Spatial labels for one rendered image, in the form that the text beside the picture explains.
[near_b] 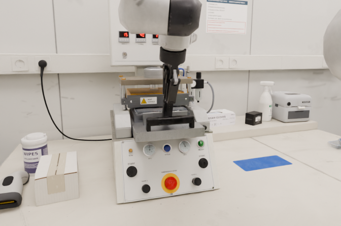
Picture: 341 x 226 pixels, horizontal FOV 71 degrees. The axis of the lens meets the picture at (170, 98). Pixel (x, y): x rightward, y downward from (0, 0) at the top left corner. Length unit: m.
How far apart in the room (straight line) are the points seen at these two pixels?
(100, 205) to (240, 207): 0.41
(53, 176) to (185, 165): 0.41
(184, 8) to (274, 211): 0.61
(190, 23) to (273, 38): 1.37
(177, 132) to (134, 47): 0.49
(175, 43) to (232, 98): 1.11
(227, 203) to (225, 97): 0.97
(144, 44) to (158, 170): 0.56
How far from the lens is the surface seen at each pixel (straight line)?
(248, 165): 1.08
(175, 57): 0.66
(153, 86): 0.96
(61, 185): 0.84
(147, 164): 0.80
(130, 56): 1.09
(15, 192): 0.87
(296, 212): 0.84
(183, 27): 0.54
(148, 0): 0.54
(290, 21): 1.98
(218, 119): 1.42
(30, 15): 1.44
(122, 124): 0.80
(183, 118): 0.74
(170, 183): 0.81
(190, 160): 0.83
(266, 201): 0.86
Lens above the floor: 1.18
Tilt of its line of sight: 9 degrees down
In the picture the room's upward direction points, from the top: straight up
